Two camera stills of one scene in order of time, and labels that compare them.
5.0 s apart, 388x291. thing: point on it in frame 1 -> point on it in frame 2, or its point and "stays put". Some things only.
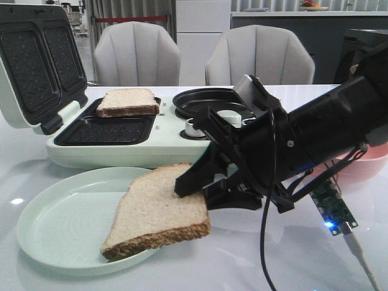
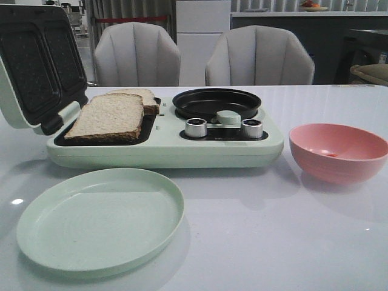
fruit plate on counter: [310, 6] stays put
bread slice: [152, 214] -> [108, 117]
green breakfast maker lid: [42, 70] stays put
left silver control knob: [190, 130] stays put
